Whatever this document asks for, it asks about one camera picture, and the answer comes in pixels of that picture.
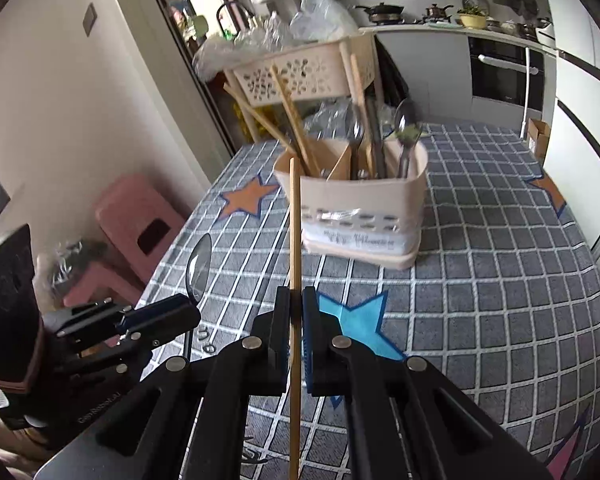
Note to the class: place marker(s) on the white refrigerator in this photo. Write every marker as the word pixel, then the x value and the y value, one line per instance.
pixel 580 85

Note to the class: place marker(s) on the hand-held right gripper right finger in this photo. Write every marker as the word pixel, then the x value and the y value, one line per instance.
pixel 309 345

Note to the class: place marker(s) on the metal pot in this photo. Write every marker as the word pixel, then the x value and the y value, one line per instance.
pixel 510 27

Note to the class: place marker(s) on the black hanging bag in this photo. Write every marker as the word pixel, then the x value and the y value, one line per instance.
pixel 392 77

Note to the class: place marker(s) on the thin bamboo chopstick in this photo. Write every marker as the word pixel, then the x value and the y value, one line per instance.
pixel 307 150
pixel 295 235
pixel 260 117

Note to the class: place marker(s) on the pink plastic stool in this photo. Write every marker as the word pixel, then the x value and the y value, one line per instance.
pixel 130 210

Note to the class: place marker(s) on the small cardboard box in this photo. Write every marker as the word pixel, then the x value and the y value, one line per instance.
pixel 539 140

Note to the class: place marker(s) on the beige plastic utensil holder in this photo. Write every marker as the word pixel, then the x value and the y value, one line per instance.
pixel 360 195

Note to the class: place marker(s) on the black wok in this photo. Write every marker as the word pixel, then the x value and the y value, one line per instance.
pixel 382 11

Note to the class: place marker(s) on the crumpled clear plastic bags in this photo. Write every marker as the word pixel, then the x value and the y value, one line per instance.
pixel 240 45

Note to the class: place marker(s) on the brown cooking pot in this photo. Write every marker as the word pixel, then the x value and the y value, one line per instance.
pixel 437 12

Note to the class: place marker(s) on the person's left forearm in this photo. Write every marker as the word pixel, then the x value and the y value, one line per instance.
pixel 10 442

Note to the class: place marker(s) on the white rice cooker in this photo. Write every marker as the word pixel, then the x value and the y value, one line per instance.
pixel 546 32

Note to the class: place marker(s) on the black built-in oven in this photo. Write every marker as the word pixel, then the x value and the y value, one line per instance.
pixel 505 77

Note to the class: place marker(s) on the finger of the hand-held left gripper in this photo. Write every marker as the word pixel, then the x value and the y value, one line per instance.
pixel 165 310
pixel 130 350

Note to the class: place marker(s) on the large clear plastic bag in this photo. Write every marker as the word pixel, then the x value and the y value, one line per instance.
pixel 325 12

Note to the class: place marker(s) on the metal spoon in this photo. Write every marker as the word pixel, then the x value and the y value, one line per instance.
pixel 199 265
pixel 357 145
pixel 406 120

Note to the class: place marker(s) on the beige plastic basket rack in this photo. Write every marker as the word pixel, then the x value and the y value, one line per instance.
pixel 290 72

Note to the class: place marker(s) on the clear plastic bag beside stool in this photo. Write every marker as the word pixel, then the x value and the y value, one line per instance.
pixel 70 270

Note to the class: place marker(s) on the grey wall switch plate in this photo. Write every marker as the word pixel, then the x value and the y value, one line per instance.
pixel 90 19

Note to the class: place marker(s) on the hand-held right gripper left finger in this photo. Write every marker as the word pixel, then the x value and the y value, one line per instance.
pixel 284 340

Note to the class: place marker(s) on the clear plastic bag under basket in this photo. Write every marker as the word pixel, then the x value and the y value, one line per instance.
pixel 330 117

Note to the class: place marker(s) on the grey kitchen counter cabinet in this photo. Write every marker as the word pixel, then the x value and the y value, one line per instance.
pixel 430 75

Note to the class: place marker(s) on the grey checkered star tablecloth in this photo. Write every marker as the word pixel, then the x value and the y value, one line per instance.
pixel 480 270

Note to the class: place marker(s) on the yellow bowl with greens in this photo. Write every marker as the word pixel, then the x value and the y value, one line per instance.
pixel 472 20

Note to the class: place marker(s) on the round metal strainer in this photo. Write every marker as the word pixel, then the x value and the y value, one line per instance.
pixel 476 1

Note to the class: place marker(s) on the black curved faucet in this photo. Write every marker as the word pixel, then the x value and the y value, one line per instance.
pixel 230 7

